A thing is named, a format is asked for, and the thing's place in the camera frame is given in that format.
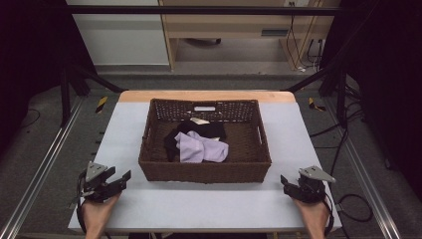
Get black curtain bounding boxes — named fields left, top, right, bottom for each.
left=0, top=0, right=99, bottom=157
left=319, top=0, right=422, bottom=202

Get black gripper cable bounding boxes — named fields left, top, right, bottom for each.
left=75, top=170, right=89, bottom=234
left=321, top=198, right=335, bottom=237

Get black stand leg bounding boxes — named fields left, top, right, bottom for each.
left=281, top=61, right=349, bottom=128
left=59, top=62, right=128, bottom=128

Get aluminium rail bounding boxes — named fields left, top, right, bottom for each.
left=321, top=97, right=403, bottom=239
left=0, top=96, right=86, bottom=239

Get yellow black tape strip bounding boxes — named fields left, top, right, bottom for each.
left=308, top=97, right=328, bottom=113
left=95, top=96, right=109, bottom=115

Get person's right hand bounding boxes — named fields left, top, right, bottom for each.
left=293, top=197, right=331, bottom=234

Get cables under desk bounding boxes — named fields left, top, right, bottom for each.
left=286, top=0, right=325, bottom=73

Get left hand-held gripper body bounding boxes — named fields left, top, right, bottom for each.
left=79, top=160, right=124, bottom=204

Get black horizontal frame bar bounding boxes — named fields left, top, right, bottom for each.
left=65, top=4, right=343, bottom=16

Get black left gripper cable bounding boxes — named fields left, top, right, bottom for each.
left=75, top=170, right=89, bottom=234

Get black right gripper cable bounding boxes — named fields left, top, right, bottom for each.
left=321, top=198, right=335, bottom=237

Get black cloth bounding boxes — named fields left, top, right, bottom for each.
left=162, top=119, right=228, bottom=163

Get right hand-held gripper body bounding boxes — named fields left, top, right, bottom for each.
left=292, top=165, right=337, bottom=204

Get white cabinet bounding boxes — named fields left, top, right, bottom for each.
left=65, top=0, right=171, bottom=67

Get thin black floor cable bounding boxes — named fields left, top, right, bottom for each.
left=19, top=108, right=42, bottom=129

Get person's left hand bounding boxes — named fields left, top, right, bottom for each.
left=81, top=192, right=122, bottom=234

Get light wooden desk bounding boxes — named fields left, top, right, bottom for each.
left=158, top=0, right=342, bottom=72

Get black floor cable loop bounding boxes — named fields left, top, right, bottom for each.
left=335, top=193, right=374, bottom=224

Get brown wicker basket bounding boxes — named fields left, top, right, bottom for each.
left=137, top=98, right=273, bottom=184

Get dark object under desk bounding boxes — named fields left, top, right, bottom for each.
left=183, top=37, right=223, bottom=47

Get light purple cloth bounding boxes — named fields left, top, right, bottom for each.
left=174, top=129, right=230, bottom=164

